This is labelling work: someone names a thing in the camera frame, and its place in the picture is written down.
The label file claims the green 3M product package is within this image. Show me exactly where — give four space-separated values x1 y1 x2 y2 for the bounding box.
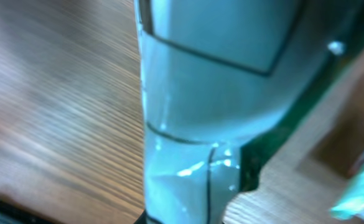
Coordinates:
134 0 364 223

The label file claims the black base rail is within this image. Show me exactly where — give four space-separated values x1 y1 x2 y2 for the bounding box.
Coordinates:
0 200 56 224

